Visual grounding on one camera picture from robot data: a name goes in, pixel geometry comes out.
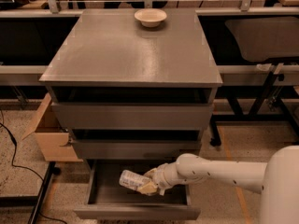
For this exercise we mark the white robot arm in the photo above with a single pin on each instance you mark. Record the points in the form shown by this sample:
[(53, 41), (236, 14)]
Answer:
[(277, 181)]

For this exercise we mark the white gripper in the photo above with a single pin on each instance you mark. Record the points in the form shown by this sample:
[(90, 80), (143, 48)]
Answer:
[(161, 175)]

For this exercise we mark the grey middle drawer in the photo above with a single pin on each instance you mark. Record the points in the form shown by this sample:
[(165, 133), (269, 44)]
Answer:
[(135, 150)]

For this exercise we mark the white bowl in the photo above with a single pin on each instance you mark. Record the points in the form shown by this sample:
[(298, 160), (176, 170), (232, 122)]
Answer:
[(150, 17)]

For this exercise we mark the black floor rail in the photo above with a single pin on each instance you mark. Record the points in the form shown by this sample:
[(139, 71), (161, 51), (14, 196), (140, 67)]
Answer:
[(34, 201)]

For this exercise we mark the black metal table frame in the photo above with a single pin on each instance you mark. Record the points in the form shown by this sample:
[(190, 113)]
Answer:
[(267, 93)]

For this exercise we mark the grey drawer cabinet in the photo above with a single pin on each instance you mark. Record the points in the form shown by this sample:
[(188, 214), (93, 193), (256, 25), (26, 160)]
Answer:
[(109, 58)]

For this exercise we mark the cardboard box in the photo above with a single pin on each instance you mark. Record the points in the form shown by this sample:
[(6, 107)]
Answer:
[(50, 137)]

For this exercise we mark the grey open bottom drawer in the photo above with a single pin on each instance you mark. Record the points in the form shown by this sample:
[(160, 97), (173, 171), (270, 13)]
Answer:
[(107, 199)]

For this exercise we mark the grey top drawer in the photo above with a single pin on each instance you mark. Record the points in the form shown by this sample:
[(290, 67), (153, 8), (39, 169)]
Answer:
[(132, 117)]

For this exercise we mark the clear plastic bottle blue label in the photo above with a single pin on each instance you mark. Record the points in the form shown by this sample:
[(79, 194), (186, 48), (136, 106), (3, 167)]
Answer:
[(133, 180)]

